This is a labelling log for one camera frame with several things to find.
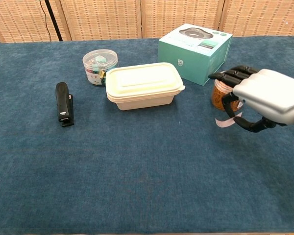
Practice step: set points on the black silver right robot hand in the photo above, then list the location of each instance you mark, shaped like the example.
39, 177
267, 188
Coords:
267, 93

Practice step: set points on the small pink strip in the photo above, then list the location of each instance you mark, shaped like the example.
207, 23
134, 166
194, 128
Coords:
223, 123

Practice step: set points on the teal speaker product box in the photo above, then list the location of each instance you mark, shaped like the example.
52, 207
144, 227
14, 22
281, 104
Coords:
186, 54

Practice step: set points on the cream lidded food container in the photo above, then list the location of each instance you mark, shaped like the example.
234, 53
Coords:
142, 83

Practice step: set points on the clear jar of rubber bands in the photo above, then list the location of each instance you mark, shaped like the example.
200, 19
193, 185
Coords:
218, 98

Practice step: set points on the bamboo folding screen panel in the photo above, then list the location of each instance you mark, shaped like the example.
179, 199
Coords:
181, 12
19, 19
264, 17
100, 19

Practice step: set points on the blue table mat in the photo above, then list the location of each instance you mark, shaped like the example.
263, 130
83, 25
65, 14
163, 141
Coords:
137, 159

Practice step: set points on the clear jar of binder clips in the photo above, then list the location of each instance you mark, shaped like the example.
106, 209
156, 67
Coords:
98, 63

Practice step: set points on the black stapler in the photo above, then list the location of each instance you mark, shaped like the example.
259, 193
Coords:
62, 102

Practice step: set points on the black tripod stand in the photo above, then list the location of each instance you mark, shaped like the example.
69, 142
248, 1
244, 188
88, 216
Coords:
54, 22

